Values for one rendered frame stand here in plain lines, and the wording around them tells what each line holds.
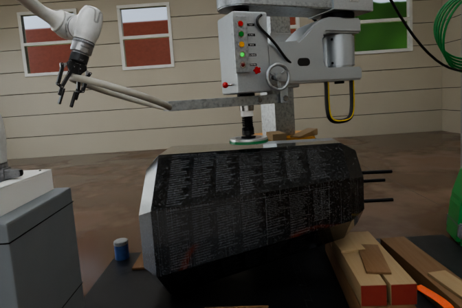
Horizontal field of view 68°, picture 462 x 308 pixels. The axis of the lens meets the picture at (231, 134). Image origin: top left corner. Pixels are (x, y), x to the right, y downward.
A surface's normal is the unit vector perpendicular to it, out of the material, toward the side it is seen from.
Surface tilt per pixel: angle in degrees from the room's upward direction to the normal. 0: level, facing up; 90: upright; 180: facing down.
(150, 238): 90
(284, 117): 90
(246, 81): 90
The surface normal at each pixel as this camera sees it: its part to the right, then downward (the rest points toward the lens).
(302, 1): 0.40, 0.07
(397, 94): 0.00, 0.11
